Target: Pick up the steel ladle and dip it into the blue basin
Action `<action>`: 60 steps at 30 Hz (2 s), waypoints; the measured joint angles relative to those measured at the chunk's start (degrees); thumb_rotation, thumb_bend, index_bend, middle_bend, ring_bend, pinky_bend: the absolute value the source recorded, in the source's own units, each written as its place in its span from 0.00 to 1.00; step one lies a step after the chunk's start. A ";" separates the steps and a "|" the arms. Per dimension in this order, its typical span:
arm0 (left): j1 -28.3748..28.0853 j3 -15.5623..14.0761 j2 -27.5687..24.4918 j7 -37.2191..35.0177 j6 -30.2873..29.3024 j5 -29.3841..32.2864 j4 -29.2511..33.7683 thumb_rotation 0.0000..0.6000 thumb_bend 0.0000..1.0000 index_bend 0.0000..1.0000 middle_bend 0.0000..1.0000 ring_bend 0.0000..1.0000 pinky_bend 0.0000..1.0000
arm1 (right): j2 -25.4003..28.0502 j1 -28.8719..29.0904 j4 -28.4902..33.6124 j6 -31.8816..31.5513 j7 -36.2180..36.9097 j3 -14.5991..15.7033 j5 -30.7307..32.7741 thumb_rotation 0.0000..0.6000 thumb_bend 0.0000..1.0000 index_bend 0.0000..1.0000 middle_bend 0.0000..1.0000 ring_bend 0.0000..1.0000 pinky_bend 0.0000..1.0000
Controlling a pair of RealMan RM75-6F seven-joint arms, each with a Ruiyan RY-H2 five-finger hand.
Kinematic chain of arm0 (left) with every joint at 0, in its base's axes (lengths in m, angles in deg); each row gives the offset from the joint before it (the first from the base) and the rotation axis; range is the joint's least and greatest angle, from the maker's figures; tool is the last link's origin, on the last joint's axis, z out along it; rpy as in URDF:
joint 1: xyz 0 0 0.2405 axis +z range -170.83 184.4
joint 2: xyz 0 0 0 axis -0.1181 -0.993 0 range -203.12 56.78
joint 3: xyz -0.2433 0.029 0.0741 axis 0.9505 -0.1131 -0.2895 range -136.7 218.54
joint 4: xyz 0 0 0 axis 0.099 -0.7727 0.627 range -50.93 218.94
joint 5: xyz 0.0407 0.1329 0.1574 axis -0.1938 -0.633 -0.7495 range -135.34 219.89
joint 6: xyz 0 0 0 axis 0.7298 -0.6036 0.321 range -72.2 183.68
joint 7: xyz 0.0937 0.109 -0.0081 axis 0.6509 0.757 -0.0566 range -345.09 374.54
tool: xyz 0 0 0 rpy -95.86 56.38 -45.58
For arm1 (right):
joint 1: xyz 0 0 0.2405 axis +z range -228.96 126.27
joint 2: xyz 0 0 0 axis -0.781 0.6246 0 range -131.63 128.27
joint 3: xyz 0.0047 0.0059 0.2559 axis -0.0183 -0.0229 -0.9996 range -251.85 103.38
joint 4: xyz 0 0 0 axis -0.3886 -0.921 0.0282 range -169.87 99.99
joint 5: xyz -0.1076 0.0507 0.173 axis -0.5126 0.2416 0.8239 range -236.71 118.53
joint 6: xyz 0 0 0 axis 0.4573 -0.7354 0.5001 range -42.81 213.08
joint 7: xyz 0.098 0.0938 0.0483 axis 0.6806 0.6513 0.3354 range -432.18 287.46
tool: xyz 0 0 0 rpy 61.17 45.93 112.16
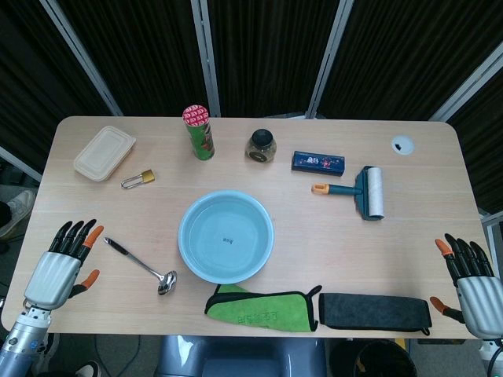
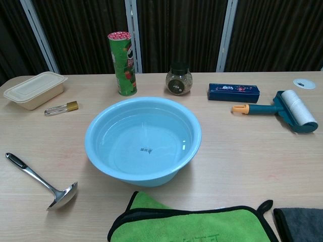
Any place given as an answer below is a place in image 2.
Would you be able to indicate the large blue plastic basin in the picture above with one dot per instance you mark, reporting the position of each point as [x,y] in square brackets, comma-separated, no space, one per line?
[141,141]

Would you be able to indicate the grey metal frame post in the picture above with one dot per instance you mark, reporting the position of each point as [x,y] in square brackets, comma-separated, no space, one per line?
[40,35]
[225,35]
[133,35]

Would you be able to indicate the grey microfiber cloth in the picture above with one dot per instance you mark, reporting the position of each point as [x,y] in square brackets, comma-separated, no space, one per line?
[300,224]

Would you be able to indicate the beige lidded food container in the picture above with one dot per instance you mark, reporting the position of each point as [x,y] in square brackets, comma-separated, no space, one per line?
[32,89]

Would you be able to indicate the stainless steel ladle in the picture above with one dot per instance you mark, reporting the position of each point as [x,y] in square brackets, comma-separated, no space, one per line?
[38,178]

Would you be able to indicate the glass spice jar black lid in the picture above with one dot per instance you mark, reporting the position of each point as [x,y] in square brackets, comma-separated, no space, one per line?
[179,82]

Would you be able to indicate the teal lint roller orange tip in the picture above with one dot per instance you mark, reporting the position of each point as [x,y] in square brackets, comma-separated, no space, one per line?
[285,111]

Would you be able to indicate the green microfiber cloth black trim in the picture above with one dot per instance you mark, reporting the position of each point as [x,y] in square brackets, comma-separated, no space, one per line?
[186,221]

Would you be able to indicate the dark blue rectangular box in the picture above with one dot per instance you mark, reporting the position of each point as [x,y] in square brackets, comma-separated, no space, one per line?
[233,92]

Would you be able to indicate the green chips can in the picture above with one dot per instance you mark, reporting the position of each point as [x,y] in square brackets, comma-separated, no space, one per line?
[123,68]

